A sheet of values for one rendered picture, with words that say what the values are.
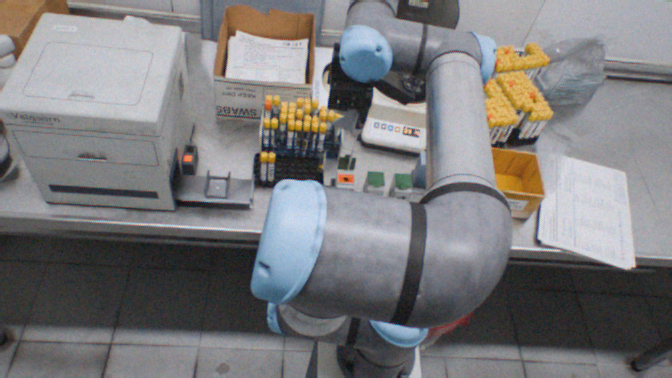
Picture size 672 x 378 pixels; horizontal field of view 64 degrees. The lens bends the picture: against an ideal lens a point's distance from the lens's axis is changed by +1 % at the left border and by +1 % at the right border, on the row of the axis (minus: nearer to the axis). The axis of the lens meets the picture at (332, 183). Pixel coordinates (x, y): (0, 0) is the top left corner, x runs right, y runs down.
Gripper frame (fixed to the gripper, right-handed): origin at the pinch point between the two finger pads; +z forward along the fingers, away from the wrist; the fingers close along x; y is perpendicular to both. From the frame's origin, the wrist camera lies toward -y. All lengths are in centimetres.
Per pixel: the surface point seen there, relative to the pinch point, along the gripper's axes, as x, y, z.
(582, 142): -25, -69, 24
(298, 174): -4.9, 10.5, 22.6
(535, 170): -6.4, -46.7, 16.1
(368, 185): 0.1, -5.7, 18.4
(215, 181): 0.5, 29.4, 20.5
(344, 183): 1.1, 0.1, 17.0
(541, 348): 2, -90, 112
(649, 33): -57, -91, 9
